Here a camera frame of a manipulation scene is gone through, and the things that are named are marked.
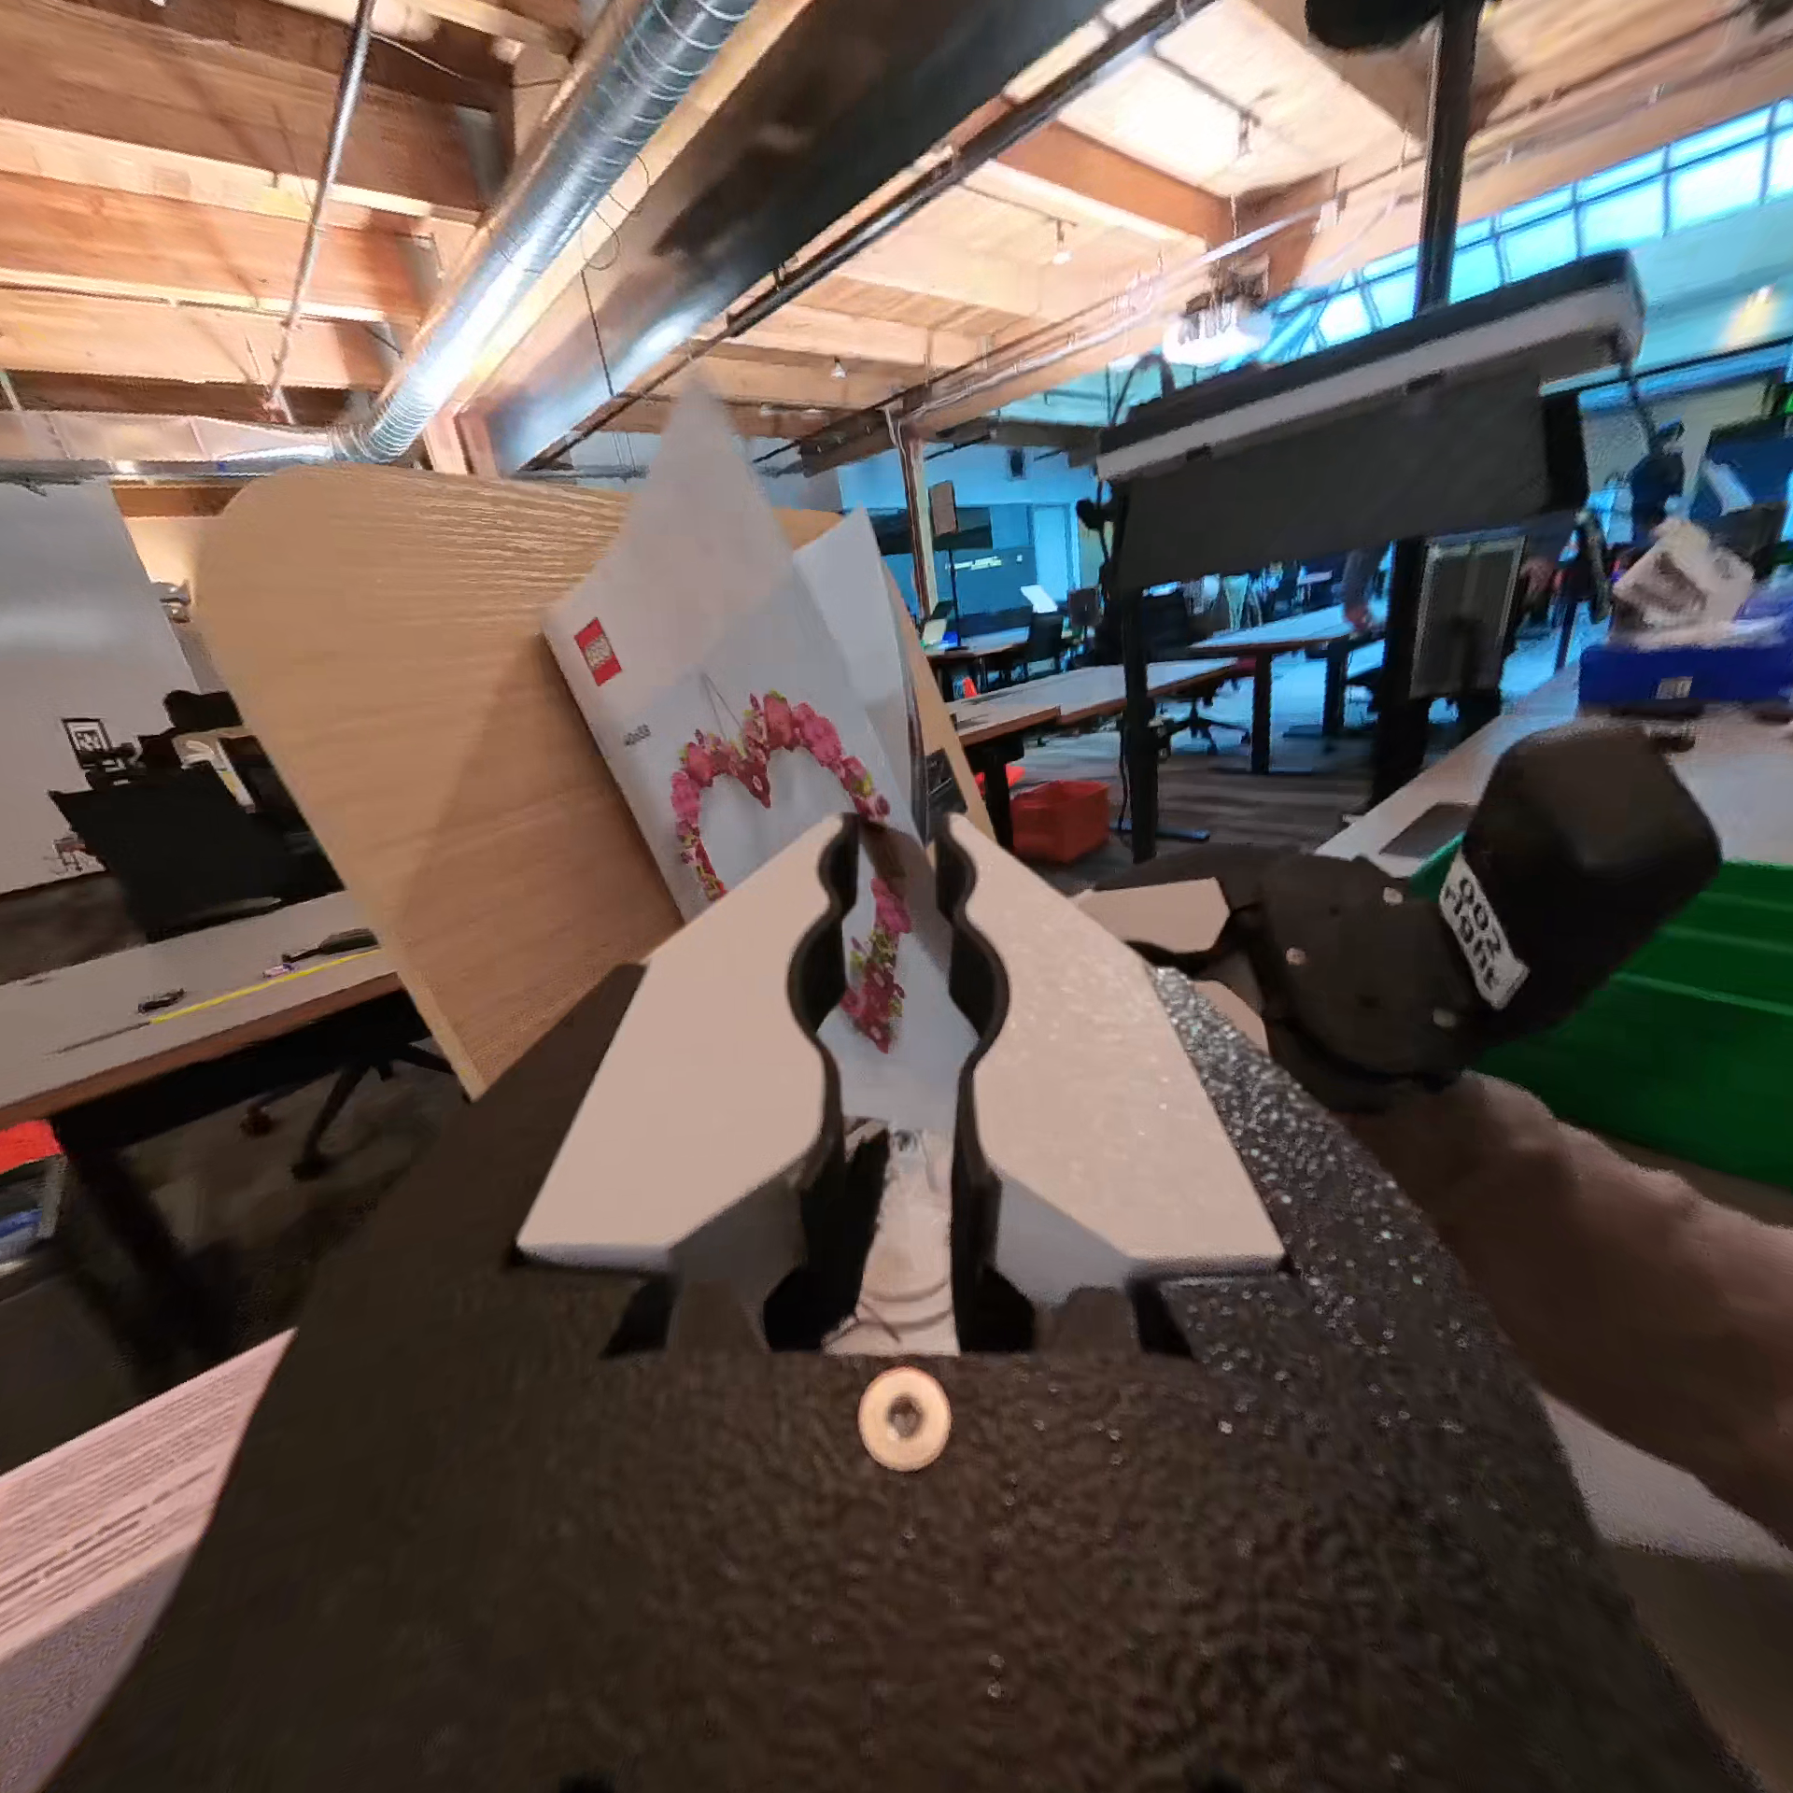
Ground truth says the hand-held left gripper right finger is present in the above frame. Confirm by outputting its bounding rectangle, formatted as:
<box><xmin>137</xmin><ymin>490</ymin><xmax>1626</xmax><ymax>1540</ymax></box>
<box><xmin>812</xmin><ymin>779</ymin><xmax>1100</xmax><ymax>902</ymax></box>
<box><xmin>932</xmin><ymin>815</ymin><xmax>1288</xmax><ymax>1282</ymax></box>

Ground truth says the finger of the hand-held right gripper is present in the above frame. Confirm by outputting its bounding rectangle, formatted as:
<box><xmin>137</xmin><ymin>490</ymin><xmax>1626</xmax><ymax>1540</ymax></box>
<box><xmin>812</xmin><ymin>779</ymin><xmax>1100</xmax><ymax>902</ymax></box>
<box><xmin>1186</xmin><ymin>977</ymin><xmax>1273</xmax><ymax>1053</ymax></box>
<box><xmin>1075</xmin><ymin>882</ymin><xmax>1238</xmax><ymax>968</ymax></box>

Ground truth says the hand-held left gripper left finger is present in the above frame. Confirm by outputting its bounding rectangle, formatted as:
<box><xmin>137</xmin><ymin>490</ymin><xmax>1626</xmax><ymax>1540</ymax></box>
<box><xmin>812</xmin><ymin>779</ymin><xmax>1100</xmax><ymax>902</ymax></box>
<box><xmin>514</xmin><ymin>815</ymin><xmax>861</xmax><ymax>1282</ymax></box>

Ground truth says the white book stand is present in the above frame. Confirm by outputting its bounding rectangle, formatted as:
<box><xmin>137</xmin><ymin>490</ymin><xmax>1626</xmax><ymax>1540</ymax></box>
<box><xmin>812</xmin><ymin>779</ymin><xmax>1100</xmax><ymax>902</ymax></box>
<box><xmin>842</xmin><ymin>1112</ymin><xmax>969</xmax><ymax>1352</ymax></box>

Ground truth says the brick set instruction booklet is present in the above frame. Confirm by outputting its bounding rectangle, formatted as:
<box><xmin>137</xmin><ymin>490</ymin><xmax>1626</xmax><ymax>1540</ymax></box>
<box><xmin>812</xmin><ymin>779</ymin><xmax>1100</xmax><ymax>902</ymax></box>
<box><xmin>545</xmin><ymin>383</ymin><xmax>928</xmax><ymax>1053</ymax></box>

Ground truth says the person's right forearm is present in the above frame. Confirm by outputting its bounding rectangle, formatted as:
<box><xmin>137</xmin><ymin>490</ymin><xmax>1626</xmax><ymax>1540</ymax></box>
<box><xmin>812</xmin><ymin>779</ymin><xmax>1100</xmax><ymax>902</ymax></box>
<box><xmin>1352</xmin><ymin>1072</ymin><xmax>1793</xmax><ymax>1522</ymax></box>

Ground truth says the red plastic crate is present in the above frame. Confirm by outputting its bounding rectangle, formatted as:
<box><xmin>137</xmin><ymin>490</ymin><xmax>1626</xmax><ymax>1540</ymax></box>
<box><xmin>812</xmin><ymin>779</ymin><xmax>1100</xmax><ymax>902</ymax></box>
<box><xmin>1012</xmin><ymin>779</ymin><xmax>1113</xmax><ymax>866</ymax></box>

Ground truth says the background office desk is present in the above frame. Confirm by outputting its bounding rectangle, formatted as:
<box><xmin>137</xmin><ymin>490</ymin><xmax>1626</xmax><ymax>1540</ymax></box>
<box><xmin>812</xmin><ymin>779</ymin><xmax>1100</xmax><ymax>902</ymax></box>
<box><xmin>953</xmin><ymin>601</ymin><xmax>1353</xmax><ymax>784</ymax></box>

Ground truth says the green plastic bin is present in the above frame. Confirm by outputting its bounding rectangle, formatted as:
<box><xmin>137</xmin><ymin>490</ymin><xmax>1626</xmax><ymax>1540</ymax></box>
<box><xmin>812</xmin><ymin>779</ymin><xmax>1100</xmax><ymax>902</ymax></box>
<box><xmin>1407</xmin><ymin>854</ymin><xmax>1793</xmax><ymax>1193</ymax></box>

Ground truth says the black office chair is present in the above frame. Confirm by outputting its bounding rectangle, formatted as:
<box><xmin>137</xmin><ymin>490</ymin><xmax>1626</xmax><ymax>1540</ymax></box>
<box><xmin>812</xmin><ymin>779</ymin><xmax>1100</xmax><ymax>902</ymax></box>
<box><xmin>240</xmin><ymin>1029</ymin><xmax>472</xmax><ymax>1179</ymax></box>

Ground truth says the yellow tape measure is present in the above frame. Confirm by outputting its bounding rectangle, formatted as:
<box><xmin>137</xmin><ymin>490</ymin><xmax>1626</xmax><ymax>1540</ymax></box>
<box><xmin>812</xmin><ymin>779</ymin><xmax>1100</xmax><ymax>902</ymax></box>
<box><xmin>53</xmin><ymin>925</ymin><xmax>382</xmax><ymax>1053</ymax></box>

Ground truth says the blue storage bin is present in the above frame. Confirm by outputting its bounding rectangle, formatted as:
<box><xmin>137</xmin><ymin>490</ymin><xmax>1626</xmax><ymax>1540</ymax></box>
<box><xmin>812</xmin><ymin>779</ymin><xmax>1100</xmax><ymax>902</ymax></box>
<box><xmin>1579</xmin><ymin>616</ymin><xmax>1793</xmax><ymax>723</ymax></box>

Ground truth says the black monitor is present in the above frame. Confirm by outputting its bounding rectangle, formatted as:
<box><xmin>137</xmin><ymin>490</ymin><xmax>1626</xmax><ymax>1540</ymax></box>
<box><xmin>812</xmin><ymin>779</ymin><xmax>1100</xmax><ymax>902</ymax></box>
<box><xmin>1098</xmin><ymin>252</ymin><xmax>1647</xmax><ymax>597</ymax></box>

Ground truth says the light wooden partition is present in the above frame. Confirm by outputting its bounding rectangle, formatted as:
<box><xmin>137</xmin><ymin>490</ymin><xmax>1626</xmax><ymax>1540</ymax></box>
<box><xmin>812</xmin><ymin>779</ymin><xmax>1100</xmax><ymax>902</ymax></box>
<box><xmin>196</xmin><ymin>464</ymin><xmax>989</xmax><ymax>1101</ymax></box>

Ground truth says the grey side desk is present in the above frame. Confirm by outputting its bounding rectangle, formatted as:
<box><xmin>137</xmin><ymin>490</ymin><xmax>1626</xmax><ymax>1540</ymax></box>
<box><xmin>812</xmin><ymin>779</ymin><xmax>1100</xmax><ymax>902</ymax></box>
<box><xmin>0</xmin><ymin>897</ymin><xmax>422</xmax><ymax>1129</ymax></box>

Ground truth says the black vertical pole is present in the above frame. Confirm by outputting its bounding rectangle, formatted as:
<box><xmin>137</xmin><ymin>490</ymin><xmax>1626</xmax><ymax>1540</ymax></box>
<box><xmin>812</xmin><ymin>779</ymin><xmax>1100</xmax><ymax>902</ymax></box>
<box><xmin>1415</xmin><ymin>0</ymin><xmax>1482</xmax><ymax>316</ymax></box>

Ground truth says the silver ventilation duct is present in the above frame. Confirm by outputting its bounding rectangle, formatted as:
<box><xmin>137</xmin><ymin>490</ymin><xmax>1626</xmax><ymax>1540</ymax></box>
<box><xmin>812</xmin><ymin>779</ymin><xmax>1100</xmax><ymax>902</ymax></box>
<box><xmin>328</xmin><ymin>0</ymin><xmax>764</xmax><ymax>472</ymax></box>

